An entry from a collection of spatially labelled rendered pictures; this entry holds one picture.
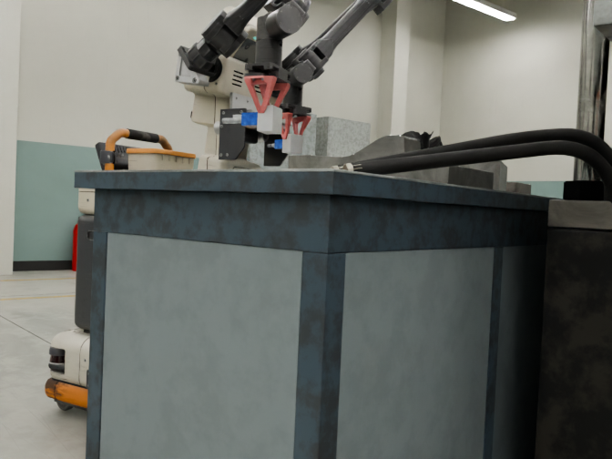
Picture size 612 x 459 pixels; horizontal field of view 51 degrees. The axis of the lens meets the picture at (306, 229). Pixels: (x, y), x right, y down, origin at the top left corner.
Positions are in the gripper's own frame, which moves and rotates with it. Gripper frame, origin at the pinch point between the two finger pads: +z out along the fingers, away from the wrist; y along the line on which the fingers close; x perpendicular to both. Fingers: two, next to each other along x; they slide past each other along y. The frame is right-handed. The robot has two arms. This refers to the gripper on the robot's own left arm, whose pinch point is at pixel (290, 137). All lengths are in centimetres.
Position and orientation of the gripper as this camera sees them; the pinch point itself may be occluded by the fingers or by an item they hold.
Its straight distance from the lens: 192.9
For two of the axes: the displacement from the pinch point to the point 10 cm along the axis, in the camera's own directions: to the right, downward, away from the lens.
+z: -0.4, 10.0, 0.2
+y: 7.2, 0.2, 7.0
